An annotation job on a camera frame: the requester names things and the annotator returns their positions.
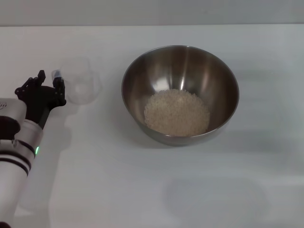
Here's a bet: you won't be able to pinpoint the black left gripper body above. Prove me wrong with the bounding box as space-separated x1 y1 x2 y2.
19 85 67 129

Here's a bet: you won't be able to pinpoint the clear plastic measuring cup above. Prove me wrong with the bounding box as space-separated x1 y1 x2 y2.
60 56 100 105

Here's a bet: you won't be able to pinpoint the white rice grains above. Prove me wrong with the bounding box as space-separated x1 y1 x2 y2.
144 89 211 137

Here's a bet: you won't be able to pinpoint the stainless steel mixing bowl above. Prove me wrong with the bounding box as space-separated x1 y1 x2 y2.
121 45 240 146

